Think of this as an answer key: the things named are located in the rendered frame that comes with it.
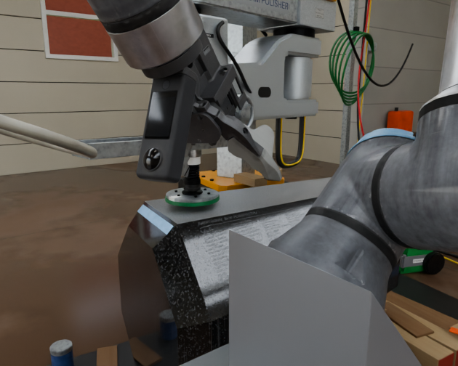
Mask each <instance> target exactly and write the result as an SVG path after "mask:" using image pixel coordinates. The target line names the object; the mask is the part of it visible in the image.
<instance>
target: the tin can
mask: <svg viewBox="0 0 458 366"><path fill-rule="evenodd" d="M49 350H50V355H51V362H52V366H74V362H73V345H72V342H71V341H69V340H66V339H63V340H59V341H56V342H54V343H53V344H52V345H51V346H50V348H49Z"/></svg>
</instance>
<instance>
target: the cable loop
mask: <svg viewBox="0 0 458 366"><path fill-rule="evenodd" d="M305 117H306V116H303V117H300V124H299V142H298V151H297V157H296V158H295V159H294V160H293V161H291V162H288V163H285V162H283V158H282V148H281V144H282V118H276V162H277V164H278V165H279V166H280V167H281V168H291V167H294V166H296V165H297V164H298V163H299V162H300V161H301V160H302V157H303V153H304V146H305Z"/></svg>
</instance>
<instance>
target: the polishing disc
mask: <svg viewBox="0 0 458 366"><path fill-rule="evenodd" d="M204 188H205V187H201V189H200V190H197V191H196V192H188V191H187V190H184V188H178V189H174V190H170V191H168V192H167V193H166V196H165V201H166V202H167V203H168V204H171V205H173V206H183V207H197V206H207V205H211V204H213V203H216V202H217V201H219V199H220V196H219V192H218V191H216V190H213V189H210V188H207V189H206V190H204ZM175 190H177V192H174V191H175ZM208 192H210V195H208V194H207V193H208ZM179 194H180V196H181V197H178V198H175V199H174V201H171V200H169V197H171V196H175V195H179ZM194 195H197V198H195V197H194Z"/></svg>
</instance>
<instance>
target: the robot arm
mask: <svg viewBox="0 0 458 366"><path fill-rule="evenodd" d="M87 1H88V3H89V5H90V6H91V8H92V9H93V10H94V12H95V14H96V15H97V17H98V18H99V20H100V22H101V23H102V24H103V26H104V28H105V29H106V31H107V33H108V35H109V36H110V38H111V39H112V41H113V42H114V44H115V45H116V47H117V49H118V50H119V51H120V53H121V55H122V57H123V58H124V59H125V61H126V63H127V64H128V65H129V66H130V67H131V68H134V69H137V70H142V72H143V73H144V75H145V76H146V77H147V78H153V84H152V88H151V93H150V100H149V104H148V111H147V116H146V120H145V128H144V132H143V136H142V144H141V148H140V156H139V160H138V164H137V172H136V174H137V176H138V177H139V178H141V179H145V180H148V181H153V182H168V183H178V182H179V181H180V180H181V175H182V176H184V177H188V174H189V169H190V167H189V165H188V161H189V159H190V158H189V156H188V154H189V152H190V150H191V149H192V146H193V145H195V144H198V143H210V144H212V145H216V144H217V141H218V140H219V139H220V137H221V135H222V136H223V137H224V138H225V139H226V140H228V151H229V152H230V153H231V154H233V155H234V156H236V157H237V158H241V159H243V160H245V161H246V162H247V163H248V164H249V165H250V166H251V167H252V168H253V169H254V170H257V171H258V172H260V173H261V174H262V175H263V176H264V179H267V180H273V181H278V182H279V181H281V179H282V175H281V172H280V169H279V167H278V166H277V164H276V162H275V161H274V159H273V143H274V133H273V130H272V128H271V127H269V126H267V125H261V126H259V127H258V128H256V129H251V128H249V127H248V126H247V125H245V124H244V123H242V122H241V121H240V120H239V119H237V118H236V117H233V116H234V114H235V112H236V108H237V106H238V109H239V110H242V108H243V106H244V104H245V102H246V100H247V96H246V94H245V91H244V89H243V86H242V85H241V82H240V80H239V78H238V75H237V73H236V70H235V68H234V67H233V65H224V66H221V65H220V63H219V61H218V59H217V56H216V54H215V53H214V50H213V48H212V45H211V44H210V42H209V39H208V37H207V35H206V32H205V30H204V25H203V23H202V21H201V18H200V16H199V14H198V11H197V9H196V7H195V4H194V3H193V0H87ZM225 70H226V71H225ZM234 79H235V80H236V82H237V84H238V87H239V89H240V91H241V96H240V97H239V98H238V95H237V93H236V90H235V89H234V87H233V84H232V83H233V81H234ZM413 135H414V133H413V132H410V131H406V130H403V129H392V128H386V129H377V130H374V131H373V132H369V133H368V134H365V135H364V136H363V137H362V138H361V139H360V140H359V141H358V142H357V143H356V144H355V145H354V146H353V147H352V148H351V149H350V150H349V152H348V153H347V155H346V157H345V159H344V160H343V162H342V163H341V165H340V166H339V168H338V169H337V170H336V172H335V173H334V175H333V176H332V178H331V179H330V180H329V182H328V183H327V185H326V186H325V187H324V189H323V191H322V192H321V194H320V195H319V196H318V198H317V199H316V201H315V202H314V204H313V205H312V206H311V208H310V209H309V211H308V212H307V213H306V215H305V217H304V218H303V219H302V221H301V222H300V223H298V224H296V225H295V226H293V227H292V228H291V229H289V230H288V231H286V232H285V233H283V234H282V235H281V236H280V237H278V238H276V239H274V240H272V241H271V242H270V243H269V245H268V247H270V248H273V249H275V250H277V251H280V252H282V253H285V254H286V255H289V256H291V257H293V258H296V259H298V260H300V261H303V262H305V263H307V264H309V265H311V266H314V267H316V268H318V269H321V270H323V271H325V272H328V273H329V274H332V275H334V276H336V277H339V278H341V279H343V280H346V281H348V282H351V283H352V284H354V285H357V286H359V287H362V288H364V289H366V290H369V291H371V292H372V293H373V295H374V297H375V298H376V299H377V300H378V302H379V304H380V305H381V307H382V308H383V309H384V310H385V302H386V296H387V285H388V280H389V276H390V274H391V272H392V271H393V269H394V268H395V266H396V264H397V263H398V260H399V259H400V257H401V255H402V254H403V252H404V251H405V249H407V248H412V249H422V250H430V251H446V252H455V253H458V0H451V6H450V13H449V22H448V28H447V34H446V43H445V49H444V55H443V65H442V71H441V81H440V86H439V92H438V95H437V96H435V97H434V98H432V99H431V100H429V101H428V102H426V103H425V104H424V105H423V106H422V107H421V109H420V111H419V117H418V123H417V133H416V137H414V136H413Z"/></svg>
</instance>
